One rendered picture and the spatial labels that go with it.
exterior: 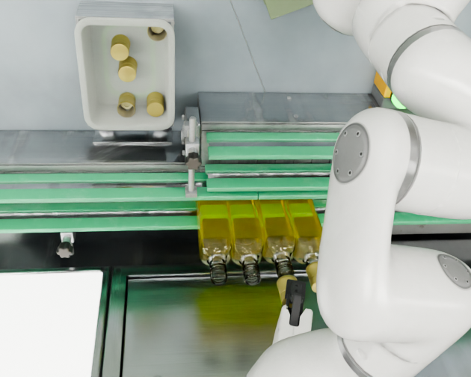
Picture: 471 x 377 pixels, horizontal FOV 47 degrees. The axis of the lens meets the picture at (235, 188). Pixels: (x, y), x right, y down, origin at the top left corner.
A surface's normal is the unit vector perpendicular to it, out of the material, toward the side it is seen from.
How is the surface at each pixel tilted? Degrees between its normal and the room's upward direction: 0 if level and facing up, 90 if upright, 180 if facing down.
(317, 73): 0
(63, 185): 90
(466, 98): 43
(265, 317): 90
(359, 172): 74
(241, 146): 90
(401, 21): 83
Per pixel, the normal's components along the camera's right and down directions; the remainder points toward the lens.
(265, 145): 0.07, -0.79
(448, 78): -0.51, 0.24
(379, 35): -0.91, -0.15
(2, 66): 0.11, 0.62
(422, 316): 0.32, 0.27
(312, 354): -0.48, -0.66
